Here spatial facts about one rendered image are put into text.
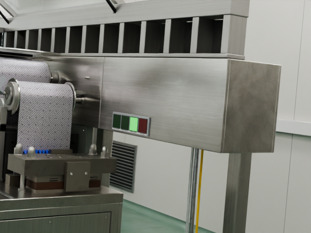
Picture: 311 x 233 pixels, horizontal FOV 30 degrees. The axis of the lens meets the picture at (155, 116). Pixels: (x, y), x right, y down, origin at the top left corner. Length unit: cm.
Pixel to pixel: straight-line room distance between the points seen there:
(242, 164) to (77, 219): 68
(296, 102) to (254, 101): 276
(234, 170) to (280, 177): 277
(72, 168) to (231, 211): 63
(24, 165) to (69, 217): 26
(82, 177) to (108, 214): 18
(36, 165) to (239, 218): 76
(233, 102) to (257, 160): 310
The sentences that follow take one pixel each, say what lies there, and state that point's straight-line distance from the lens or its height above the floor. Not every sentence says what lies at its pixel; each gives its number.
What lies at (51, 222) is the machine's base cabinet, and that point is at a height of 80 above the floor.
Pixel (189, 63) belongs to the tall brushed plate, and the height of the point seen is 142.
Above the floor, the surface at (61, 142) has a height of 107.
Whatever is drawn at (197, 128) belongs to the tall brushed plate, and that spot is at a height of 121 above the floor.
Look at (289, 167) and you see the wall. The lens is 471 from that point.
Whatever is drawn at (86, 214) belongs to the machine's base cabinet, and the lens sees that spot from 228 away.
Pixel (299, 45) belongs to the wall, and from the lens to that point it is 470.
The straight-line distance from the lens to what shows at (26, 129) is 238.
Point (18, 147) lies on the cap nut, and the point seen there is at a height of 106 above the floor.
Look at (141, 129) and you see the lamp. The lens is 216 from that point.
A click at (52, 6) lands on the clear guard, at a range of 291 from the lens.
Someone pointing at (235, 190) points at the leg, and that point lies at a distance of 202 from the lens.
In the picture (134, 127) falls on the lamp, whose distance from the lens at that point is 220.
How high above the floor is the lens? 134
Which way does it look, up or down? 3 degrees down
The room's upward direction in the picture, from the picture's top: 4 degrees clockwise
